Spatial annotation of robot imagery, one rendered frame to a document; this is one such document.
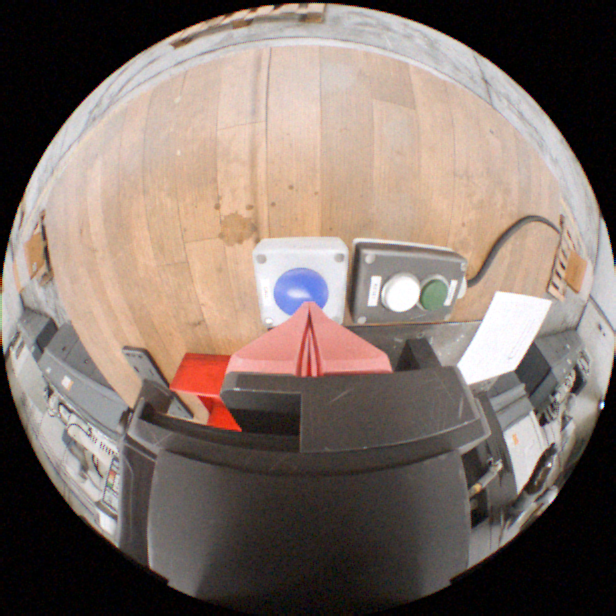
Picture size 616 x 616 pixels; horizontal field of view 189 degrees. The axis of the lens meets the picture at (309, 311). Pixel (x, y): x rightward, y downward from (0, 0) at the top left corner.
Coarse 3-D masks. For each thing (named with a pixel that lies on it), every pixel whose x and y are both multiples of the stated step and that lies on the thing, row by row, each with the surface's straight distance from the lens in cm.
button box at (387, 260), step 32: (352, 256) 18; (384, 256) 16; (416, 256) 17; (448, 256) 19; (352, 288) 18; (384, 288) 17; (448, 288) 20; (352, 320) 18; (384, 320) 19; (416, 320) 20
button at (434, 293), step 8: (432, 280) 18; (440, 280) 18; (424, 288) 18; (432, 288) 18; (440, 288) 18; (424, 296) 18; (432, 296) 18; (440, 296) 19; (424, 304) 18; (432, 304) 19; (440, 304) 19
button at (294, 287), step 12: (288, 276) 15; (300, 276) 15; (312, 276) 15; (276, 288) 15; (288, 288) 15; (300, 288) 15; (312, 288) 15; (324, 288) 15; (276, 300) 16; (288, 300) 15; (300, 300) 15; (312, 300) 15; (324, 300) 16; (288, 312) 16
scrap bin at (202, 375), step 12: (192, 360) 28; (204, 360) 27; (216, 360) 26; (228, 360) 26; (180, 372) 27; (192, 372) 26; (204, 372) 25; (216, 372) 25; (180, 384) 26; (192, 384) 25; (204, 384) 24; (216, 384) 24; (204, 396) 33; (216, 396) 23; (204, 408) 34; (216, 408) 36; (216, 420) 35; (228, 420) 34
